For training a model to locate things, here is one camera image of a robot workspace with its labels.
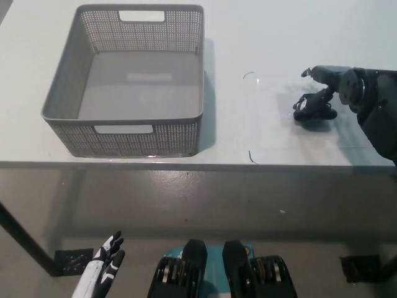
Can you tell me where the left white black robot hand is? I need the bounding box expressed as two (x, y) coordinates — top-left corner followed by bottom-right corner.
(71, 230), (126, 298)

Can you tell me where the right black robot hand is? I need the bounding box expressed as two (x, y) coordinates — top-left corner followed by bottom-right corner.
(292, 65), (353, 111)

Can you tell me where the black webcam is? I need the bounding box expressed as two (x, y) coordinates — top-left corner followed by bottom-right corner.
(293, 93), (339, 122)

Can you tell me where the black table foot plate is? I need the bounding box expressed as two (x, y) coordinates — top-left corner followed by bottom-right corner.
(54, 247), (95, 277)
(339, 255), (383, 284)

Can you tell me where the black metal table leg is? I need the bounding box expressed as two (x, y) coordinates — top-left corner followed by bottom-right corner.
(0, 201), (61, 278)
(380, 254), (397, 282)

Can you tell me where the black teal robot torso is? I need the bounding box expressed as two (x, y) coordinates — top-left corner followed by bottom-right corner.
(147, 238), (299, 298)

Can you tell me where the grey perforated plastic basket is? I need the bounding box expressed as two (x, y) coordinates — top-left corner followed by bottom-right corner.
(40, 4), (205, 158)

